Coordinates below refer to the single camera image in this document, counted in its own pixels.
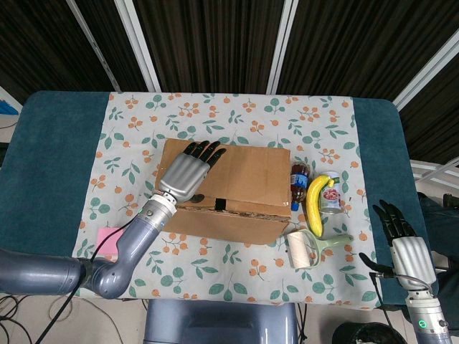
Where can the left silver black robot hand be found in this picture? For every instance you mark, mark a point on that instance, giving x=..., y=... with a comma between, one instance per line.
x=183, y=175

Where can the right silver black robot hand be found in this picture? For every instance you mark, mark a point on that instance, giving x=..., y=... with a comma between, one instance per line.
x=412, y=261

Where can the brown cardboard box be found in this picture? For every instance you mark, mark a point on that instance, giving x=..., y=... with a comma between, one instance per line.
x=251, y=175

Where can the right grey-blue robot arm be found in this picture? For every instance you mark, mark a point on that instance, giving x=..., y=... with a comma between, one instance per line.
x=430, y=319

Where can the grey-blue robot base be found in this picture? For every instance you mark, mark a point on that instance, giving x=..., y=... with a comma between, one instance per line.
x=215, y=322

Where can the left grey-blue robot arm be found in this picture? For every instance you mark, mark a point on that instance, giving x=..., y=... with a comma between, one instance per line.
x=43, y=274

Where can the dark cloth-covered object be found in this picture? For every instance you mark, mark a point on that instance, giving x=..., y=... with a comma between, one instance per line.
x=444, y=222

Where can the black waste bin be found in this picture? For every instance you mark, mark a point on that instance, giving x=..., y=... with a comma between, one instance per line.
x=373, y=333

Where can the pink foam cube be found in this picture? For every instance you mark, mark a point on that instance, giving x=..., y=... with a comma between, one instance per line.
x=105, y=240

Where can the floral leaf print tablecloth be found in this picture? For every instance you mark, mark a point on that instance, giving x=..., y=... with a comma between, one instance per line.
x=233, y=265

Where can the white can red fruit print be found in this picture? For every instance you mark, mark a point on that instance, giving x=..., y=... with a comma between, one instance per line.
x=331, y=197

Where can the green lint roller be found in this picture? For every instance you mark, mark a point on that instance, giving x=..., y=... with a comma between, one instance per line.
x=299, y=251

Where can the yellow banana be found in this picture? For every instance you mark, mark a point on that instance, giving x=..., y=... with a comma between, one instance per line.
x=312, y=204

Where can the brown drink bottle blue label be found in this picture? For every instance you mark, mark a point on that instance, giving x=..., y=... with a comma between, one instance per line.
x=298, y=186

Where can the teal table cover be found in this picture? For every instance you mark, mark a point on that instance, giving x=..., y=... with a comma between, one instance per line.
x=54, y=143

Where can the blue and white object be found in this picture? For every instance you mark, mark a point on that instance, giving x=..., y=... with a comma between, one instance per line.
x=7, y=107

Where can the white metal rail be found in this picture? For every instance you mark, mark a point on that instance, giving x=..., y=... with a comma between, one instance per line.
x=417, y=164

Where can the white window frame bar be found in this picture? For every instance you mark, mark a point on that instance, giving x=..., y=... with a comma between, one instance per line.
x=94, y=46
x=430, y=73
x=282, y=46
x=139, y=46

